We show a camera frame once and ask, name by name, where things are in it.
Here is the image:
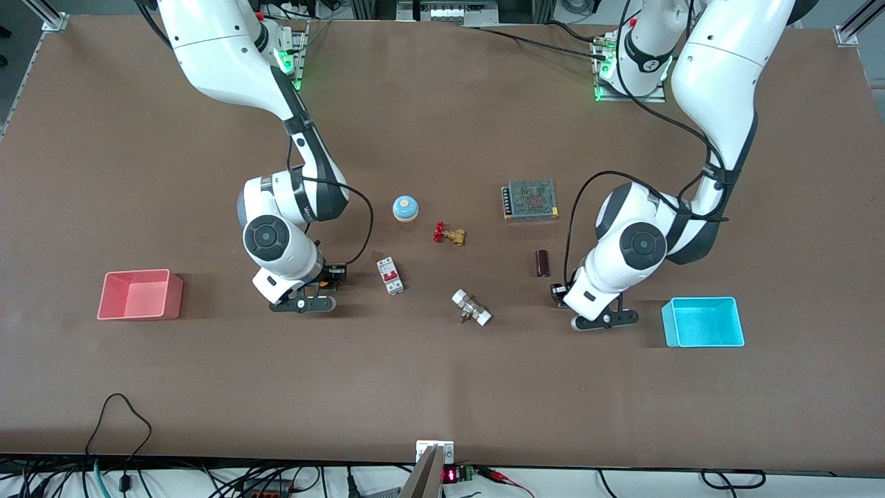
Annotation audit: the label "white red circuit breaker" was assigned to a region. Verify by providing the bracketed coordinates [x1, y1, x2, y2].
[376, 257, 405, 296]

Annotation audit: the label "silver valve white caps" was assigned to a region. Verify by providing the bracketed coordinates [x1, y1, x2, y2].
[451, 288, 493, 327]

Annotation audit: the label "metal mesh power supply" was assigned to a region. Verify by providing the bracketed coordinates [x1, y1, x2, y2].
[501, 178, 560, 223]

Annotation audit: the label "cyan plastic box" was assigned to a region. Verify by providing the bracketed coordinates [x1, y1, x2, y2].
[661, 297, 746, 348]

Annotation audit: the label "pink plastic box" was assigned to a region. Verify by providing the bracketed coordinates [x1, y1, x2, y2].
[97, 269, 185, 321]

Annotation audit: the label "white power strip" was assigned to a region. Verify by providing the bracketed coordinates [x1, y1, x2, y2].
[397, 0, 500, 26]

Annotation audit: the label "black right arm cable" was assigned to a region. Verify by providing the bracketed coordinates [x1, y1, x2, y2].
[286, 135, 375, 268]

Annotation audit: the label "brass valve red handle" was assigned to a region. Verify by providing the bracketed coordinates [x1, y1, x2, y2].
[433, 221, 467, 247]

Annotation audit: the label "red clip lead cable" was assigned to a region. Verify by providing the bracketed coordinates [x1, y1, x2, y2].
[476, 466, 537, 498]

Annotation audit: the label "black looped cable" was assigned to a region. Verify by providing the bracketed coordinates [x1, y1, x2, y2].
[84, 393, 153, 493]

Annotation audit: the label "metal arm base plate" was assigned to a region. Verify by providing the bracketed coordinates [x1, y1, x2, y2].
[593, 33, 667, 104]
[273, 19, 310, 93]

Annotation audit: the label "black coiled cable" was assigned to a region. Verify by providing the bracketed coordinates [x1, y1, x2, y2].
[700, 469, 767, 490]

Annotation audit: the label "black cable across table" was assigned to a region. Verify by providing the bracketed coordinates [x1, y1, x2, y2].
[462, 19, 611, 60]

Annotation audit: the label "aluminium frame profile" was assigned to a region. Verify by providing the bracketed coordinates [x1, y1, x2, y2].
[835, 0, 885, 48]
[23, 0, 71, 33]

